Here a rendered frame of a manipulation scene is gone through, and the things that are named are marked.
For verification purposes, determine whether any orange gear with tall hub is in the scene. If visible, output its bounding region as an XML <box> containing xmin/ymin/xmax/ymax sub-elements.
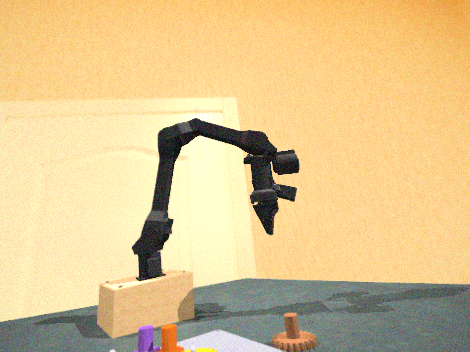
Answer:
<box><xmin>155</xmin><ymin>324</ymin><xmax>185</xmax><ymax>352</ymax></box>

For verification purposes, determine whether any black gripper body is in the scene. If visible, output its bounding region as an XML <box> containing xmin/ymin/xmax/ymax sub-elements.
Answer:
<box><xmin>250</xmin><ymin>174</ymin><xmax>279</xmax><ymax>210</ymax></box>

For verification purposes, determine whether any brown gear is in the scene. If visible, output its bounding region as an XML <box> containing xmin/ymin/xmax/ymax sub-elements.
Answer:
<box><xmin>272</xmin><ymin>313</ymin><xmax>317</xmax><ymax>352</ymax></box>

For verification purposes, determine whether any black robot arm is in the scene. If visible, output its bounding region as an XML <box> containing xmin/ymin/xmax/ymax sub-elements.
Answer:
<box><xmin>132</xmin><ymin>118</ymin><xmax>300</xmax><ymax>281</ymax></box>

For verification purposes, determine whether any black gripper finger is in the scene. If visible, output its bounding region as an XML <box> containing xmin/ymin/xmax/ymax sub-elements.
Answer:
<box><xmin>252</xmin><ymin>202</ymin><xmax>277</xmax><ymax>235</ymax></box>
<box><xmin>270</xmin><ymin>209</ymin><xmax>279</xmax><ymax>236</ymax></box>

